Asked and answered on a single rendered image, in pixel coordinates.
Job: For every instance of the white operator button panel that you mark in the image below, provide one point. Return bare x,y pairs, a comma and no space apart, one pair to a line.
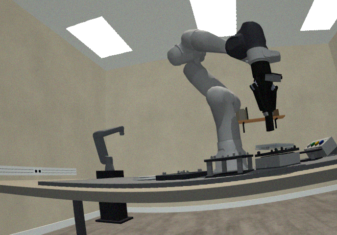
328,145

